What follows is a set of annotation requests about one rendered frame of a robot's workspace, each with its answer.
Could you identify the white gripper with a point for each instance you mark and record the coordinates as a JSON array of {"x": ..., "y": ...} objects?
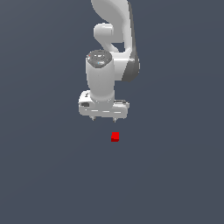
[{"x": 102, "y": 110}]

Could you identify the small red cube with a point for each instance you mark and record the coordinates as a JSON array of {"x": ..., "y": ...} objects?
[{"x": 115, "y": 136}]

